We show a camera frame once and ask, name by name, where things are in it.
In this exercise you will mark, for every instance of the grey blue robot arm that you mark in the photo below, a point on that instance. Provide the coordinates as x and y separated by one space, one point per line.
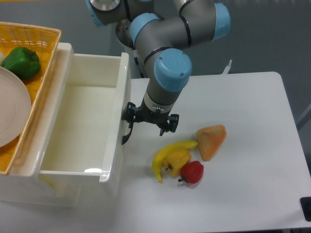
160 44

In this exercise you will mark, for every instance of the yellow banana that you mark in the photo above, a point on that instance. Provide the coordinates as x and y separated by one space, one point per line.
168 149

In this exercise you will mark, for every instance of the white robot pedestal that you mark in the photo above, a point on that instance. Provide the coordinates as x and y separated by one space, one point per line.
124 38

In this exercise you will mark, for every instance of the yellow woven basket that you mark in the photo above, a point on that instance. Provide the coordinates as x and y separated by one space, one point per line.
44 42

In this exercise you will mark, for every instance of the black object at table edge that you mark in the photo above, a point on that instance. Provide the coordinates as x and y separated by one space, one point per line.
306 207

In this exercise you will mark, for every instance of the beige plate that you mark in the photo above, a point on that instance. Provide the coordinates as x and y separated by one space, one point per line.
15 106

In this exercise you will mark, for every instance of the red bell pepper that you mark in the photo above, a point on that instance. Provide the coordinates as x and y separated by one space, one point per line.
191 172

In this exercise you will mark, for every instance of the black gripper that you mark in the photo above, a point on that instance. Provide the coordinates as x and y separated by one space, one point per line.
153 113

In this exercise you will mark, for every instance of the yellow bell pepper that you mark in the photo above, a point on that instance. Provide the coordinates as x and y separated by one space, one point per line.
175 161

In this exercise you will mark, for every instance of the white drawer cabinet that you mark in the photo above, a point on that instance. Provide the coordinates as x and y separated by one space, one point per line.
22 185

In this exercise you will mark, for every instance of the orange triangular bread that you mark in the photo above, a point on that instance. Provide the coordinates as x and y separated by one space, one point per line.
209 140

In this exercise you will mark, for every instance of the green bell pepper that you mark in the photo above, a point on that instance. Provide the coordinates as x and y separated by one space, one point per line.
23 62

